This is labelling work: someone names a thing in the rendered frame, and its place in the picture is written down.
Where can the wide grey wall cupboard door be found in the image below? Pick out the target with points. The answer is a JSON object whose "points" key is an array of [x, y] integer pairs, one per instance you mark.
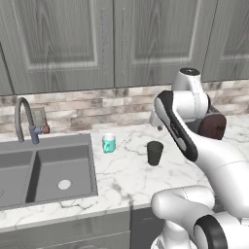
{"points": [[61, 42]]}

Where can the dark brown rounded appliance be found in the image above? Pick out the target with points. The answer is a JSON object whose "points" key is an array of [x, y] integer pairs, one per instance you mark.
{"points": [[212, 127]]}

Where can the grey curved tap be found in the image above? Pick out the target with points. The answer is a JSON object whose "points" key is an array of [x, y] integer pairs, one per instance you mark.
{"points": [[22, 113]]}

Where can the dark glass cup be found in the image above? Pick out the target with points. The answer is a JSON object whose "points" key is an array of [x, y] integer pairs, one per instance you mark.
{"points": [[154, 153]]}

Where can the grey wall socket plate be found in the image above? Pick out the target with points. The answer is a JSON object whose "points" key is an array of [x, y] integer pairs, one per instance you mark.
{"points": [[39, 116]]}

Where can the teal mug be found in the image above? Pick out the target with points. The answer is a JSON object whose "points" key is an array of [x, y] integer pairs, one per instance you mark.
{"points": [[109, 143]]}

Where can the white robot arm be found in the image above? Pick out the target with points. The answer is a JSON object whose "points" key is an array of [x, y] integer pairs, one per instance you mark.
{"points": [[220, 168]]}

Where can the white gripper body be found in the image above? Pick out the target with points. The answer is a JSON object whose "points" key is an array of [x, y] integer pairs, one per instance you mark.
{"points": [[154, 119]]}

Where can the grey base cupboard front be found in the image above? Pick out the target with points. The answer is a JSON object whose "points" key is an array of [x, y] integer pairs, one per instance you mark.
{"points": [[64, 231], [146, 230]]}

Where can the grey double basin sink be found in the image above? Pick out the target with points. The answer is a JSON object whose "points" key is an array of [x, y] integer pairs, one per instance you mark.
{"points": [[58, 168]]}

